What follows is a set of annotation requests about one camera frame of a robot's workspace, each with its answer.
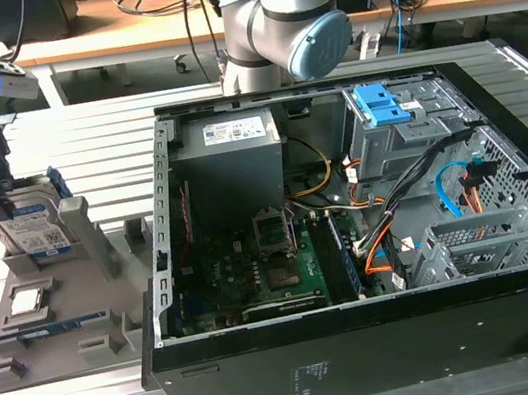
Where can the hard disk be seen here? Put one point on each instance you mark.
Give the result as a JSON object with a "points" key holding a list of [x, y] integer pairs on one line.
{"points": [[31, 231]]}

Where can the grey disk bay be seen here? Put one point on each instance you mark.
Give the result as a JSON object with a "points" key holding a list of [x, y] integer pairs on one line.
{"points": [[485, 246]]}

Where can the silver CPU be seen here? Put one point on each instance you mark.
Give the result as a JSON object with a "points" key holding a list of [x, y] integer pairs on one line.
{"points": [[28, 301]]}

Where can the grey parts rack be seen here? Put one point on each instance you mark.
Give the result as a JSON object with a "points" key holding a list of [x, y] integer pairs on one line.
{"points": [[83, 298]]}

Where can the wooden desk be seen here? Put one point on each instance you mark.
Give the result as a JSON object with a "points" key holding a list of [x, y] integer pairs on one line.
{"points": [[115, 35]]}

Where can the loose blue RAM stick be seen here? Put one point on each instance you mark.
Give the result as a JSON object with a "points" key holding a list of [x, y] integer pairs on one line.
{"points": [[63, 328]]}

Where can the grey power supply unit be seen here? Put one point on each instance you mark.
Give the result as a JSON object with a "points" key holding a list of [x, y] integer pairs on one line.
{"points": [[229, 173]]}

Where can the green motherboard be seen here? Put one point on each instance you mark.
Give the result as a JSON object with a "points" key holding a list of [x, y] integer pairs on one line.
{"points": [[241, 272]]}

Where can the locking lever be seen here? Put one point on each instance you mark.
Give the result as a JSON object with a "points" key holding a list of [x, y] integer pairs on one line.
{"points": [[292, 225]]}

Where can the CPU socket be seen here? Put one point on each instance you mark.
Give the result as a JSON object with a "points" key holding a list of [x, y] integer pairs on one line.
{"points": [[284, 275]]}

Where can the black graphics card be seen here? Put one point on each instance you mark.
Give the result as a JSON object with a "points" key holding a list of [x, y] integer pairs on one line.
{"points": [[282, 307]]}

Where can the installed blue RAM stick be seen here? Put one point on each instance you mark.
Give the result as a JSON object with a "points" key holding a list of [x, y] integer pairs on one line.
{"points": [[348, 259]]}

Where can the grey drive cage blue tabs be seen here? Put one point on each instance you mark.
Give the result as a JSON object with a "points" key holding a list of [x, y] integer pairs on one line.
{"points": [[402, 144]]}

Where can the black open PC case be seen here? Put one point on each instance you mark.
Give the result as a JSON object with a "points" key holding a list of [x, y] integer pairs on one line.
{"points": [[371, 352]]}

